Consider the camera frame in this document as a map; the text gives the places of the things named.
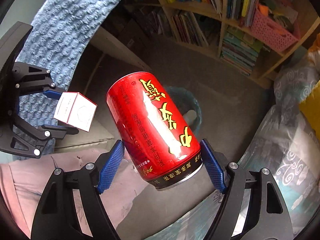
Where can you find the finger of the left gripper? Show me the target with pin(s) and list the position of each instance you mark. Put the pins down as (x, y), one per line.
(31, 79)
(20, 138)

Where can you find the white cup in bin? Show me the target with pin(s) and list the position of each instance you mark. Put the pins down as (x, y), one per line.
(190, 117)

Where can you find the red herbal tea can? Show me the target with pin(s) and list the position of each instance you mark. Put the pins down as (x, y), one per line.
(161, 144)

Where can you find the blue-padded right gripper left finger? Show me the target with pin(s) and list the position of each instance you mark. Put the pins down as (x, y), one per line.
(56, 217)

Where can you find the yellow bag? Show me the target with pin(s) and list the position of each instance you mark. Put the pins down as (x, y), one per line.
(310, 108)

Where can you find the wooden bed frame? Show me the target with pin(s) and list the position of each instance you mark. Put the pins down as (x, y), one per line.
(122, 59)

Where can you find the wooden bookshelf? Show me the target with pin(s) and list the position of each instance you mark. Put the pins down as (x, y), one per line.
(221, 29)

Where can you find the teal lined trash bin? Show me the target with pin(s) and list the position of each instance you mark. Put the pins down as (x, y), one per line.
(185, 101)

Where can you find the pink plastic basket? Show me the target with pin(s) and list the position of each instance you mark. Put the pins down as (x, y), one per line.
(272, 34)

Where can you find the blue knitted bed blanket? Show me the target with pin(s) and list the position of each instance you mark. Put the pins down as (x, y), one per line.
(61, 31)

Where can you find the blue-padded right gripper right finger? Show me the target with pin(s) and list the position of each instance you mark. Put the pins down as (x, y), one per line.
(267, 215)

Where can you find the red and white carton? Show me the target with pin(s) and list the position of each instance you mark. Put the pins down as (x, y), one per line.
(76, 110)

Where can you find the grey patterned plastic-wrapped bedding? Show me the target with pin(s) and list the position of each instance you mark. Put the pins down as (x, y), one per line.
(284, 143)

